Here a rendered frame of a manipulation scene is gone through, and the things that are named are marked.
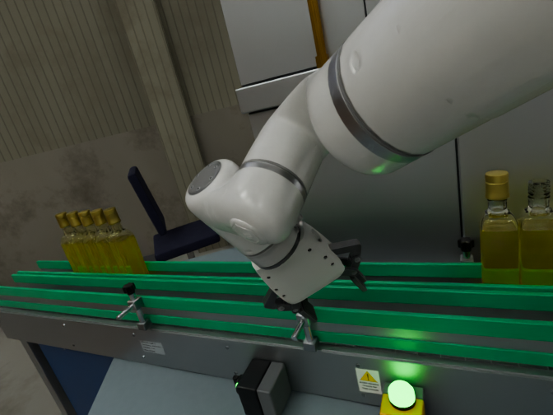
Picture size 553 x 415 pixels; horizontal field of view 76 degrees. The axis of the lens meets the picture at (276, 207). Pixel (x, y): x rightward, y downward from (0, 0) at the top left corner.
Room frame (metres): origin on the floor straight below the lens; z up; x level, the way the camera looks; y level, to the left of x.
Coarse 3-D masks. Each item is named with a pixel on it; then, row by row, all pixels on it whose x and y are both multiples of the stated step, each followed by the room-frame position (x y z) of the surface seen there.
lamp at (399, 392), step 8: (392, 384) 0.48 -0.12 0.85; (400, 384) 0.47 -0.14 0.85; (408, 384) 0.47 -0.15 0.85; (392, 392) 0.46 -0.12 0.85; (400, 392) 0.45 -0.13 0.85; (408, 392) 0.45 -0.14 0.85; (392, 400) 0.45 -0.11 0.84; (400, 400) 0.44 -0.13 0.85; (408, 400) 0.44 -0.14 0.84; (400, 408) 0.44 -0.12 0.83; (408, 408) 0.44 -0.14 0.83
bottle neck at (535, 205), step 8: (528, 184) 0.53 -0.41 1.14; (536, 184) 0.51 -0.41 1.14; (544, 184) 0.51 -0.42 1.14; (528, 192) 0.53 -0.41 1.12; (536, 192) 0.51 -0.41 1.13; (544, 192) 0.51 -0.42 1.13; (528, 200) 0.53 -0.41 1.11; (536, 200) 0.51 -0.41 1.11; (544, 200) 0.51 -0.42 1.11; (528, 208) 0.53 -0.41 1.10; (536, 208) 0.51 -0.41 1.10; (544, 208) 0.51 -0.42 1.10
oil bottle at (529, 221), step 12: (528, 216) 0.52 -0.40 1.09; (540, 216) 0.51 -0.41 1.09; (552, 216) 0.50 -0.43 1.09; (528, 228) 0.51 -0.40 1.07; (540, 228) 0.50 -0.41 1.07; (552, 228) 0.49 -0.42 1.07; (528, 240) 0.51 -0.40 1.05; (540, 240) 0.50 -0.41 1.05; (552, 240) 0.49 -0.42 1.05; (528, 252) 0.51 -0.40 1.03; (540, 252) 0.50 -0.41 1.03; (552, 252) 0.49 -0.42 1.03; (528, 264) 0.51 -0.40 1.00; (540, 264) 0.50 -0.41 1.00; (552, 264) 0.49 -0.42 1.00; (528, 276) 0.51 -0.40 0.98; (540, 276) 0.50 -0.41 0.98; (552, 276) 0.49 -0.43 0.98
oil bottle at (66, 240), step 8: (56, 216) 1.09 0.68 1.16; (64, 216) 1.10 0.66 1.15; (64, 224) 1.09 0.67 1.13; (64, 232) 1.09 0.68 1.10; (72, 232) 1.10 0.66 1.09; (64, 240) 1.08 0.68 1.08; (64, 248) 1.09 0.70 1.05; (72, 248) 1.07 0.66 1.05; (72, 256) 1.08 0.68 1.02; (72, 264) 1.09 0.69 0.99; (80, 264) 1.07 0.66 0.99; (80, 272) 1.08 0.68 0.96
